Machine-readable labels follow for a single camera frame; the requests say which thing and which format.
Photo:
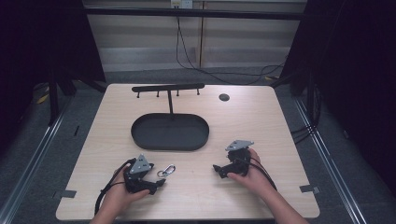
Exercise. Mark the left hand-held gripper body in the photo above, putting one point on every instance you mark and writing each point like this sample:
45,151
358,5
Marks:
137,182

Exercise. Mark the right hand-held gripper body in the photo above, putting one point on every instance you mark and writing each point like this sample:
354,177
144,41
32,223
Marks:
239,161

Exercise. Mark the silver carabiner keyring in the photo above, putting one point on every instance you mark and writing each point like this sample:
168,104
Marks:
166,171

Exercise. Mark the person's left hand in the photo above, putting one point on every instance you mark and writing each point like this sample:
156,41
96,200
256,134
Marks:
120,196

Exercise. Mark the person's right hand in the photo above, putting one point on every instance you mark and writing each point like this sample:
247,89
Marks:
255,179

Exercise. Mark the black hook stand with tray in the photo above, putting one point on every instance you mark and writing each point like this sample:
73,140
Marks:
169,132

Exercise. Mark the grey tape strip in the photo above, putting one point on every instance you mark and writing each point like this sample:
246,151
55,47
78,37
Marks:
309,188
65,194

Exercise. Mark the black metal stand leg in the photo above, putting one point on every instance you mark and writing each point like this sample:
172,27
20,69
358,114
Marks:
53,99

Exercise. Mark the yellow floor tape piece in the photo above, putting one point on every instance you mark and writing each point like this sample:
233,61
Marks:
42,99

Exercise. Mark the dark curtain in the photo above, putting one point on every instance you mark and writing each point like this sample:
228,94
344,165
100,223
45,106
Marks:
40,40
355,77

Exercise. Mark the metal floor rail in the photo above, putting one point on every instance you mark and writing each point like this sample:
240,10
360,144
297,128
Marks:
330,165
31,161

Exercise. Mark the black horizontal frame bar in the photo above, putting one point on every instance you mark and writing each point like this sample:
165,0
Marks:
193,13

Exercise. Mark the white wall socket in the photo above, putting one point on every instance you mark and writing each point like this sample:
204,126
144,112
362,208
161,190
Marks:
181,3

